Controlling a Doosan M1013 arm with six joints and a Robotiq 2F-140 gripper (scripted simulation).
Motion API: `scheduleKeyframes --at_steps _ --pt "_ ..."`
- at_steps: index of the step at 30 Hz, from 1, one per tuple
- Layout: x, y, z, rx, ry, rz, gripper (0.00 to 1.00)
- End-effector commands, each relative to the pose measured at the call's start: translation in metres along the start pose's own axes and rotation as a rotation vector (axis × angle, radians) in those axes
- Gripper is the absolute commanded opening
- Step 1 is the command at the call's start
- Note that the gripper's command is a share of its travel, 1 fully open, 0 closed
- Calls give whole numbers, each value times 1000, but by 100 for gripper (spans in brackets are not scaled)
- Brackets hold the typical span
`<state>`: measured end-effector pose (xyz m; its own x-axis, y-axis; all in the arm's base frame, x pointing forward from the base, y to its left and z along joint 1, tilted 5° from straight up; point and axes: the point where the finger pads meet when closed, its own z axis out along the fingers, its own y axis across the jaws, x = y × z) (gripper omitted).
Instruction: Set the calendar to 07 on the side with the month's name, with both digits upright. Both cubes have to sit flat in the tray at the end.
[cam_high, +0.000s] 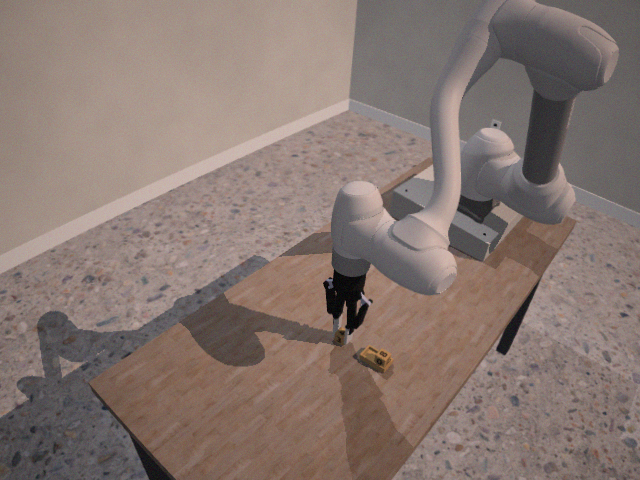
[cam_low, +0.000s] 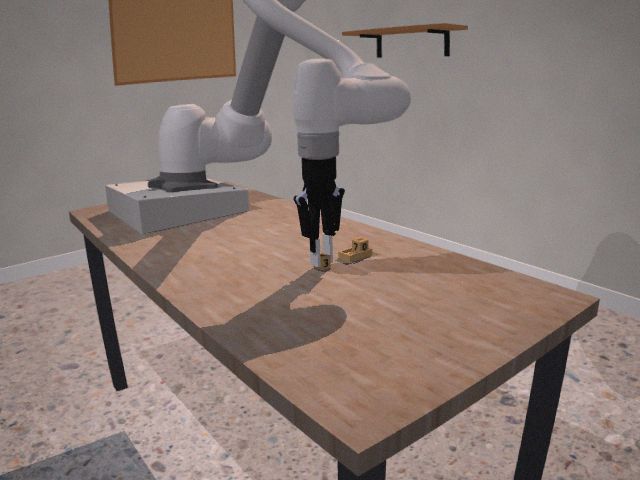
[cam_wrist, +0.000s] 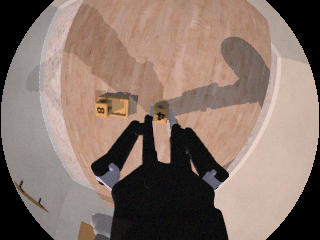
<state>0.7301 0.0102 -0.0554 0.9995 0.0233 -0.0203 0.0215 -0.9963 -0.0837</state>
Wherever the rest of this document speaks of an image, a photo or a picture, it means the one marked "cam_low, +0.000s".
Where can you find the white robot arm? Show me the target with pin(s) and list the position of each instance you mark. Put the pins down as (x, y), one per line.
(322, 101)

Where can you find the tan wooden number cube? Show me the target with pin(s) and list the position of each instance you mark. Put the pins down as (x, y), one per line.
(359, 244)
(325, 261)

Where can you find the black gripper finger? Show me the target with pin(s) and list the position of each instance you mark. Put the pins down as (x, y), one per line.
(310, 222)
(330, 214)

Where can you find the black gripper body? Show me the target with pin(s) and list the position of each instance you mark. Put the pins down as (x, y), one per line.
(318, 175)

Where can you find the orange rectangular tray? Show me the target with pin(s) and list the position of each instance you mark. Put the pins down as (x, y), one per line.
(350, 256)

